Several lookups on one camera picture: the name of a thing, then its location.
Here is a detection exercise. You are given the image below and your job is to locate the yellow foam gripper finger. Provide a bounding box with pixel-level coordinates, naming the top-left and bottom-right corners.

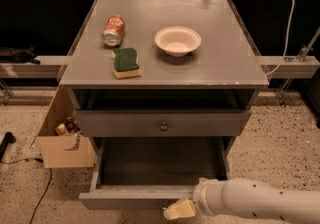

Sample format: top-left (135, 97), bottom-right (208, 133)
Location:
top-left (163, 198), bottom-right (197, 220)

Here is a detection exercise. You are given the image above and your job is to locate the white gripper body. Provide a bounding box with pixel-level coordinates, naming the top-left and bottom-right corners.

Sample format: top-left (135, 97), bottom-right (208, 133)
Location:
top-left (192, 178), bottom-right (224, 216)

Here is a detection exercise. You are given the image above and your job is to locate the grey drawer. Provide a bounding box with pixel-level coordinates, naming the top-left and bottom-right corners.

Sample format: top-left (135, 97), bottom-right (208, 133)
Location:
top-left (79, 137), bottom-right (230, 210)
top-left (75, 110), bottom-right (251, 137)

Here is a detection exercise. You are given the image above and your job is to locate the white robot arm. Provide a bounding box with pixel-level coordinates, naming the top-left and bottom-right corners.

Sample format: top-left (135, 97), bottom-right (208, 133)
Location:
top-left (164, 178), bottom-right (320, 224)

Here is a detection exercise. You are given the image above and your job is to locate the grey wooden drawer cabinet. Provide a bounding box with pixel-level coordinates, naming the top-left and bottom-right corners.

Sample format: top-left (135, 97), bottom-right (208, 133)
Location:
top-left (59, 0), bottom-right (270, 156)

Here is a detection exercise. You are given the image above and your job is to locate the grey top drawer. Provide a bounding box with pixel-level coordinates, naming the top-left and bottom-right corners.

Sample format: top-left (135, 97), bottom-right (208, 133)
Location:
top-left (75, 110), bottom-right (251, 137)

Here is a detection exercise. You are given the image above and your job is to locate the cardboard box with items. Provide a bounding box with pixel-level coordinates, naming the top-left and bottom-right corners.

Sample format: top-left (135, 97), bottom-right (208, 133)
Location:
top-left (37, 88), bottom-right (96, 168)

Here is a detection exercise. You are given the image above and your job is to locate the green yellow sponge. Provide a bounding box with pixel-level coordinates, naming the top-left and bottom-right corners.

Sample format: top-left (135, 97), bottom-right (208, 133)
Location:
top-left (113, 48), bottom-right (141, 79)

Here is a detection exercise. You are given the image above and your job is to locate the white paper bowl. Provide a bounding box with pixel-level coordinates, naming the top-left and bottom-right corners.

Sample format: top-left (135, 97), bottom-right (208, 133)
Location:
top-left (154, 26), bottom-right (202, 57)

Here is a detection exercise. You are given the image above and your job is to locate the black cylinder on floor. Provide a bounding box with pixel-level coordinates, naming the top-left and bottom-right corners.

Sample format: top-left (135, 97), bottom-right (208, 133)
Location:
top-left (0, 132), bottom-right (16, 161)

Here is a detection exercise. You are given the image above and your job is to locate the orange soda can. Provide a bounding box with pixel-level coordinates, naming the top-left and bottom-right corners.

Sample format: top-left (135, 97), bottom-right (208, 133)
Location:
top-left (102, 15), bottom-right (125, 47)

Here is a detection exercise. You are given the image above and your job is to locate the black object on shelf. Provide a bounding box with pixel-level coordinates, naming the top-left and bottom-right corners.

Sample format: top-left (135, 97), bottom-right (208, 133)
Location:
top-left (0, 47), bottom-right (40, 65)

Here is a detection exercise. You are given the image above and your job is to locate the black floor cable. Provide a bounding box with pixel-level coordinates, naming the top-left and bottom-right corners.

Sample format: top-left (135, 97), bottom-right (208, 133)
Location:
top-left (0, 157), bottom-right (53, 224)

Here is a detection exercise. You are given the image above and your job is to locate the white cable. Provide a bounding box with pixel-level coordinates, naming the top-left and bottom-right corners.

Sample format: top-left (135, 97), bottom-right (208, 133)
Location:
top-left (265, 0), bottom-right (296, 77)

